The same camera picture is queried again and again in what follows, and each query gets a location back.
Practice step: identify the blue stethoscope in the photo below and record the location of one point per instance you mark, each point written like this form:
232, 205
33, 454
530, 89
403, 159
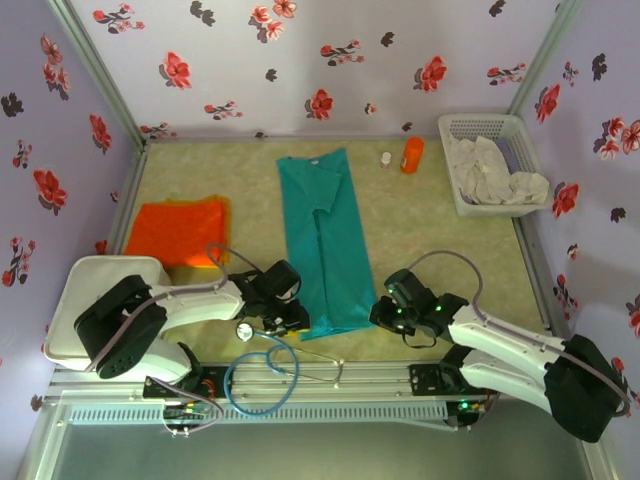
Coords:
244, 331

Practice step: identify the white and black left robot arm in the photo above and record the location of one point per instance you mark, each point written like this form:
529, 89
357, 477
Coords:
200, 305

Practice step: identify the aluminium front rail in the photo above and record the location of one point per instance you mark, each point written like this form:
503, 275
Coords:
375, 386

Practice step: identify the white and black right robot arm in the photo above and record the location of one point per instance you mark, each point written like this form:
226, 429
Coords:
500, 335

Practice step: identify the white plastic basket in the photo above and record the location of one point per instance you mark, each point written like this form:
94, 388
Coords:
520, 135

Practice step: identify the small white vial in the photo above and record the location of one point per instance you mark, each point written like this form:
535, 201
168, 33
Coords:
385, 161

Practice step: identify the white crumpled t-shirt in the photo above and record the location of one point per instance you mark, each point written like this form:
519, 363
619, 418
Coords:
527, 187
475, 165

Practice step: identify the aluminium corner post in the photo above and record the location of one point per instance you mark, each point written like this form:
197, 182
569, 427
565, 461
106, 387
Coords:
542, 55
100, 75

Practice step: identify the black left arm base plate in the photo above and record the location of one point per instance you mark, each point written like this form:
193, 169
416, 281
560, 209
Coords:
220, 377

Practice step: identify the orange bottle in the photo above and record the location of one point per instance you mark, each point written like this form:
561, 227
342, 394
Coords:
413, 155

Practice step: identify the teal t-shirt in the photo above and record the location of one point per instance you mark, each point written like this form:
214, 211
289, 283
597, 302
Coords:
325, 250

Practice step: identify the orange folded t-shirt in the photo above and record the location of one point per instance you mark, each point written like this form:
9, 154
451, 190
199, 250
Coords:
175, 230

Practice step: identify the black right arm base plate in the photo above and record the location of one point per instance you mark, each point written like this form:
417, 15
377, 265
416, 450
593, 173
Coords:
425, 380

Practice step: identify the white first aid case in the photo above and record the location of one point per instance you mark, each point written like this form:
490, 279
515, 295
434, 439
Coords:
95, 272

